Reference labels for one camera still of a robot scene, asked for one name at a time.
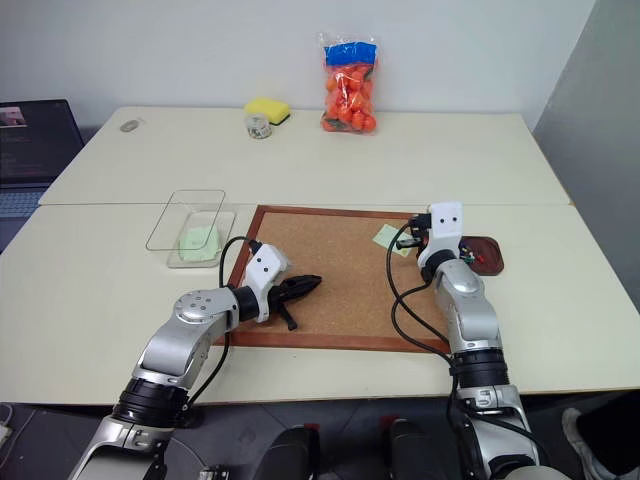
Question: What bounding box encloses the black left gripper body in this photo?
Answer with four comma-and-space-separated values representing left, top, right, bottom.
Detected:
268, 278, 302, 314

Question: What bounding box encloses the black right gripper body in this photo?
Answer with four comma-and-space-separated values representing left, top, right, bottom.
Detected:
410, 213, 433, 258

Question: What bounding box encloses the pale green sticky note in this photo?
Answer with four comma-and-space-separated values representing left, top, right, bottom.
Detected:
371, 224, 412, 258

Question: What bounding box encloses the brown wooden tray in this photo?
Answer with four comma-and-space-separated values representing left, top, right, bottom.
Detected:
457, 235, 505, 277

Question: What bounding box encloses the clear plastic box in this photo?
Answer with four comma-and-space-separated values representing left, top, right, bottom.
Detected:
166, 210, 238, 270

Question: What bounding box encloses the green note stack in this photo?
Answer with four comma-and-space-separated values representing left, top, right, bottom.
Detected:
177, 225, 222, 263

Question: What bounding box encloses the clear plastic box lid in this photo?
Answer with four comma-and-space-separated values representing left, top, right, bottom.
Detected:
145, 188, 226, 253

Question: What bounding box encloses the dark rounded shape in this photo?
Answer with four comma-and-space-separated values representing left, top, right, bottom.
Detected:
268, 423, 322, 480
378, 415, 442, 480

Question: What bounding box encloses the bag of orange balls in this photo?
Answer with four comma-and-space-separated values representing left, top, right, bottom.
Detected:
317, 31, 380, 135

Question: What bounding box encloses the small clear jar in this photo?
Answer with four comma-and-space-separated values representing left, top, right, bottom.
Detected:
245, 114, 272, 141

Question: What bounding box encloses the yellow sponge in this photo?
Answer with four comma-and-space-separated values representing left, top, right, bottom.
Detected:
243, 96, 293, 126

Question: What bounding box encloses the grey sneaker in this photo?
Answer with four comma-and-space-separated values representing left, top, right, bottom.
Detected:
561, 407, 607, 480

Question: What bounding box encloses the dark trouser leg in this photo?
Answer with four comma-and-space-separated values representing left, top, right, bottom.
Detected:
574, 387, 640, 480

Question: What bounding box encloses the open dark laptop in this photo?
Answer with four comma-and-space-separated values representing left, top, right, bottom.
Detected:
0, 98, 85, 221

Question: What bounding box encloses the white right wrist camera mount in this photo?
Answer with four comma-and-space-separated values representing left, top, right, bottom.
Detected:
417, 200, 465, 266

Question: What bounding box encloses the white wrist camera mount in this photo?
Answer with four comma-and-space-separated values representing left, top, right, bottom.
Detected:
243, 243, 291, 324
417, 200, 465, 266

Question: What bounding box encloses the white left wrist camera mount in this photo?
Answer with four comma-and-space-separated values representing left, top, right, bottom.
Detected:
243, 243, 291, 324

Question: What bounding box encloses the cork board with wooden frame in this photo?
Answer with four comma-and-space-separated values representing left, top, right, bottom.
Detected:
212, 203, 454, 354

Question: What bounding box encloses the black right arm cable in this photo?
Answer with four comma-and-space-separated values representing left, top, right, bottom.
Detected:
385, 222, 475, 454

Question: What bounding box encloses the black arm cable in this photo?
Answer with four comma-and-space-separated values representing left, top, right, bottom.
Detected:
184, 235, 264, 407
385, 222, 475, 454

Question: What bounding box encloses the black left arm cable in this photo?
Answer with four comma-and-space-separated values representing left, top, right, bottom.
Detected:
184, 235, 264, 407

